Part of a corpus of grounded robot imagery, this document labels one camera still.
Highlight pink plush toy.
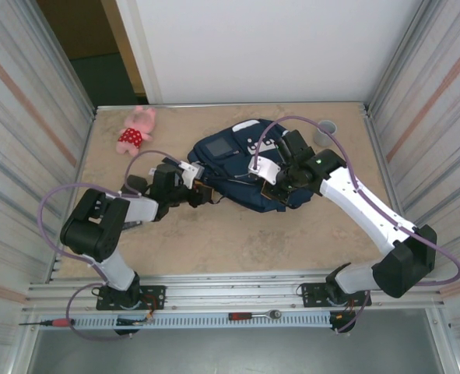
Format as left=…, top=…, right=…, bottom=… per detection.
left=115, top=104, right=157, bottom=158

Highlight aluminium frame rail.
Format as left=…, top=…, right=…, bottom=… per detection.
left=21, top=272, right=447, bottom=316

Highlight navy blue backpack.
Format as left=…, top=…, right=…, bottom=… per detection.
left=184, top=118, right=314, bottom=214

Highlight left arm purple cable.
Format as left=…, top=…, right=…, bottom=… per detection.
left=37, top=150, right=188, bottom=340

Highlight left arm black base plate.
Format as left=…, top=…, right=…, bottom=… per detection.
left=96, top=285, right=167, bottom=312

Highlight red handled ratchet wrench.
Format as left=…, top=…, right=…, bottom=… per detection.
left=228, top=309, right=283, bottom=321

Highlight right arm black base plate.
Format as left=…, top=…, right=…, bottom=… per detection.
left=301, top=282, right=373, bottom=309

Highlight black pencil case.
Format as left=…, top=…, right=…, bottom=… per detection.
left=126, top=175, right=148, bottom=194

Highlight corrugated side panel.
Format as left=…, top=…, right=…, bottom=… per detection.
left=0, top=0, right=98, bottom=374
left=363, top=0, right=460, bottom=374

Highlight red handled screwdriver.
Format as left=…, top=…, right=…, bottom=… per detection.
left=18, top=318, right=75, bottom=327

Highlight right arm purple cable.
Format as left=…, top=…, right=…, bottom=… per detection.
left=252, top=115, right=460, bottom=334

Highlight grey cup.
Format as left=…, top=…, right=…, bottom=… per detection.
left=313, top=119, right=339, bottom=148

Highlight white slotted cable duct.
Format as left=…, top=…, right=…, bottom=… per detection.
left=73, top=313, right=332, bottom=330

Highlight red black power wires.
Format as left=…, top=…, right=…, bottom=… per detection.
left=328, top=298, right=367, bottom=332
left=114, top=294, right=164, bottom=326

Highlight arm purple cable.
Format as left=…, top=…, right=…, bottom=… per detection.
left=37, top=150, right=188, bottom=340
left=252, top=115, right=460, bottom=334

